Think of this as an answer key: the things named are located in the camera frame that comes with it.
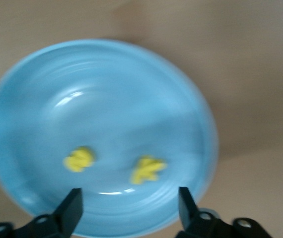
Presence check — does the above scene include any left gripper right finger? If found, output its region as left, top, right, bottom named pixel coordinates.
left=176, top=187, right=273, bottom=238

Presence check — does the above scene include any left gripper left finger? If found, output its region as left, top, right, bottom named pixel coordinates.
left=0, top=187, right=84, bottom=238

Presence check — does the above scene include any yellow letter N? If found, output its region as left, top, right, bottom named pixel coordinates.
left=62, top=145, right=99, bottom=173

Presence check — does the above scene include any yellow letter K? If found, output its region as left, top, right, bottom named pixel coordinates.
left=129, top=155, right=168, bottom=185

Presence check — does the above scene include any blue plate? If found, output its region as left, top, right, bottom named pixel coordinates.
left=0, top=38, right=219, bottom=238

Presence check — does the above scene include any brown table mat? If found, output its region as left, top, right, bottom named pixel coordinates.
left=0, top=0, right=283, bottom=238

